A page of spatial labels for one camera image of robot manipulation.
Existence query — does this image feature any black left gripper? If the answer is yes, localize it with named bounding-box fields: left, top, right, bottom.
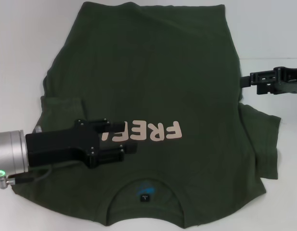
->
left=25, top=118, right=138, bottom=169

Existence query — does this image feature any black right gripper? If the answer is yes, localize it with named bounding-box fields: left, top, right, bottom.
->
left=240, top=67, right=297, bottom=96

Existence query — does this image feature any dark green FREE t-shirt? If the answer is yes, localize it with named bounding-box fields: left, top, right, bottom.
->
left=12, top=1, right=283, bottom=231

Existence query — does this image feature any left arm cable with plug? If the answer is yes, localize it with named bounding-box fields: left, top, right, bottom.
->
left=0, top=166, right=53, bottom=190

